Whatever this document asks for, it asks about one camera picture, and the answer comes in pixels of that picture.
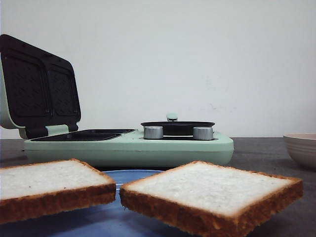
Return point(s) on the white bread slice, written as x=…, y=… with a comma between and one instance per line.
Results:
x=209, y=200
x=34, y=190

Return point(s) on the mint green sandwich maker lid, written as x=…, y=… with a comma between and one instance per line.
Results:
x=38, y=90

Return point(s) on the beige ceramic bowl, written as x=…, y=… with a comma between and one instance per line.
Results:
x=302, y=148

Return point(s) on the mint green breakfast maker base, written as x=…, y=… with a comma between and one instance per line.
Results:
x=128, y=148

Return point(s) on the black round frying pan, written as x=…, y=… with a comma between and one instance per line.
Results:
x=174, y=127

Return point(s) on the left silver control knob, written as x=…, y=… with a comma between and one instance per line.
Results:
x=153, y=132

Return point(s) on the silver control knob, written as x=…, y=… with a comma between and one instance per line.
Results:
x=203, y=133
x=153, y=132

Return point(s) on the right silver control knob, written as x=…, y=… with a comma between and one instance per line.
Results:
x=203, y=133

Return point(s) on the blue round plate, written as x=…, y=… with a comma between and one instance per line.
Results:
x=109, y=220

